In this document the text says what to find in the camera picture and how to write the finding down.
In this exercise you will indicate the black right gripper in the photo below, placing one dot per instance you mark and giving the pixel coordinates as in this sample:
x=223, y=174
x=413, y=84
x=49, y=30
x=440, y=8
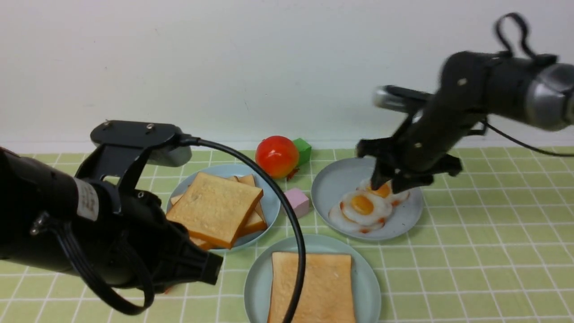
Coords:
x=419, y=149

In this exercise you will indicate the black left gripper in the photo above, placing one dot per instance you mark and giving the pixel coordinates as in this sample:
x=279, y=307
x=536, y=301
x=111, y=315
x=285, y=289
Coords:
x=144, y=249

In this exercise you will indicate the fried egg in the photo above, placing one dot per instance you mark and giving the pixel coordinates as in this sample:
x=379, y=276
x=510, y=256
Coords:
x=386, y=192
x=360, y=212

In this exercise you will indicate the toast slice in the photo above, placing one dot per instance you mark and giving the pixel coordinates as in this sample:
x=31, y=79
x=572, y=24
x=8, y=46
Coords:
x=247, y=179
x=327, y=291
x=255, y=220
x=215, y=208

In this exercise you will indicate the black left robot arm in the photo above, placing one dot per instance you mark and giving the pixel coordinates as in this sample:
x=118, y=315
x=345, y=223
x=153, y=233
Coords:
x=48, y=219

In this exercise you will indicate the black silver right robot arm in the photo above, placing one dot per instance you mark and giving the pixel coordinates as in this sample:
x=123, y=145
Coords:
x=472, y=86

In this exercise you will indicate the light blue sandwich plate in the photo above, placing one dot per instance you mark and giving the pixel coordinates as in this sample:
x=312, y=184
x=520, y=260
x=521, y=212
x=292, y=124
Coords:
x=366, y=290

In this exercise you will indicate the light blue egg plate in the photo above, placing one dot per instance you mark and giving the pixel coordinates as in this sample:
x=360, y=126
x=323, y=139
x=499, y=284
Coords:
x=342, y=177

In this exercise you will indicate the green cube block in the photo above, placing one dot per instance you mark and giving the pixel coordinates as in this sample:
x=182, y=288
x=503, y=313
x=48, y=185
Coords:
x=304, y=149

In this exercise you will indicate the pink cube block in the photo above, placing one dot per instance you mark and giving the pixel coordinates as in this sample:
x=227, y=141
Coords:
x=299, y=201

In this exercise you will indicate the red tomato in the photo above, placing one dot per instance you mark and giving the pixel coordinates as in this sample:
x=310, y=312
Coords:
x=278, y=157

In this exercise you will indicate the light blue bread plate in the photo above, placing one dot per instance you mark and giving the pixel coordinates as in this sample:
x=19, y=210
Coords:
x=269, y=205

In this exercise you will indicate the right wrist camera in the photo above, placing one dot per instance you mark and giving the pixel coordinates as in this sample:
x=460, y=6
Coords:
x=399, y=99

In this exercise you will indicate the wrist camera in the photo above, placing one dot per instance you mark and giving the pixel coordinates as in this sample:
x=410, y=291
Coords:
x=399, y=99
x=123, y=148

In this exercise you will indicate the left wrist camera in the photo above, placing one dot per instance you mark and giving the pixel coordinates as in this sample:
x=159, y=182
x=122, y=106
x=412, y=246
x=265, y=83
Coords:
x=123, y=148

